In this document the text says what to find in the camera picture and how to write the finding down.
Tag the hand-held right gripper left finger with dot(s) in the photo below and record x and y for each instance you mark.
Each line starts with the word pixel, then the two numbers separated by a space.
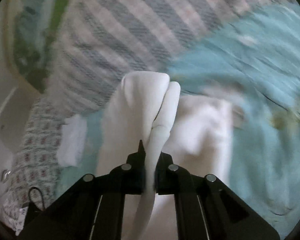
pixel 136 166

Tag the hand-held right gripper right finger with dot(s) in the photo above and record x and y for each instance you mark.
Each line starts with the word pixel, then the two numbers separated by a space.
pixel 165 166

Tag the white zip hoodie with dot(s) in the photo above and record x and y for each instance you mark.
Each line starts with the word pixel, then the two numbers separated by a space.
pixel 140 110

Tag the small white garment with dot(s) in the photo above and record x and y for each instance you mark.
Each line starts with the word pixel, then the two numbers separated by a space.
pixel 72 140

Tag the floral patterned sheet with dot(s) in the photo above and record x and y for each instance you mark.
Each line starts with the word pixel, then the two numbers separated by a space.
pixel 34 155

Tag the teal floral bedsheet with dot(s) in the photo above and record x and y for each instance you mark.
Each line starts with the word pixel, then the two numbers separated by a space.
pixel 265 92

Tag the plaid quilt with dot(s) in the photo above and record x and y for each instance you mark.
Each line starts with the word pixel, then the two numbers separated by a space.
pixel 129 30

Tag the white cabinet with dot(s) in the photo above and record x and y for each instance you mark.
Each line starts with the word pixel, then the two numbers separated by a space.
pixel 4 120

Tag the green framed picture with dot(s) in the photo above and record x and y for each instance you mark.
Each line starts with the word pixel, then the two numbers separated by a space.
pixel 32 42

